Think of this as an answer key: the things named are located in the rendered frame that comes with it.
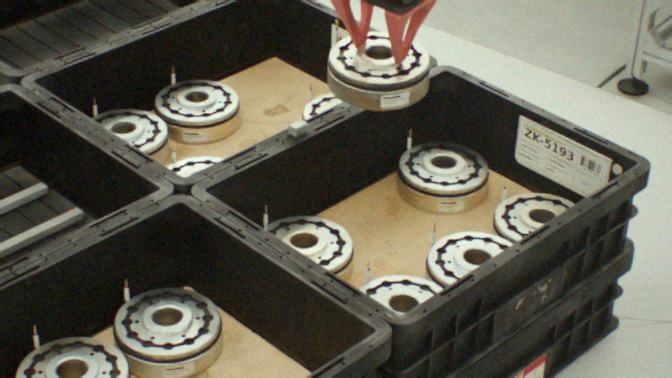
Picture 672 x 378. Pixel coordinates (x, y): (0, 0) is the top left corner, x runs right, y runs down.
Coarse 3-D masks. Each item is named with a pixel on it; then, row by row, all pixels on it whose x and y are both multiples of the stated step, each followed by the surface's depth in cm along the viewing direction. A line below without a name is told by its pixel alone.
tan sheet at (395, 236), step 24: (360, 192) 152; (384, 192) 153; (528, 192) 153; (336, 216) 148; (360, 216) 148; (384, 216) 149; (408, 216) 149; (432, 216) 149; (456, 216) 149; (480, 216) 149; (360, 240) 145; (384, 240) 145; (408, 240) 145; (360, 264) 141; (384, 264) 141; (408, 264) 141
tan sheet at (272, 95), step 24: (264, 72) 175; (288, 72) 175; (240, 96) 170; (264, 96) 170; (288, 96) 170; (312, 96) 170; (240, 120) 165; (264, 120) 165; (288, 120) 165; (192, 144) 160; (216, 144) 160; (240, 144) 160
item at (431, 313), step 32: (512, 96) 152; (320, 128) 145; (576, 128) 146; (256, 160) 139; (640, 160) 141; (192, 192) 134; (608, 192) 136; (256, 224) 130; (544, 224) 131; (576, 224) 133; (288, 256) 125; (512, 256) 126; (352, 288) 122; (448, 288) 122; (480, 288) 124; (384, 320) 118; (416, 320) 118
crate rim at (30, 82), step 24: (240, 0) 170; (312, 0) 170; (168, 24) 164; (96, 48) 158; (120, 48) 159; (48, 72) 153; (48, 96) 149; (312, 120) 146; (120, 144) 141; (264, 144) 142; (168, 168) 137; (216, 168) 137
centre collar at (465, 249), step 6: (462, 246) 138; (468, 246) 138; (474, 246) 138; (480, 246) 138; (486, 246) 138; (456, 252) 137; (462, 252) 137; (468, 252) 138; (474, 252) 138; (480, 252) 138; (486, 252) 138; (492, 252) 137; (456, 258) 136; (462, 258) 136; (456, 264) 136; (462, 264) 136; (468, 264) 136; (462, 270) 136; (468, 270) 135
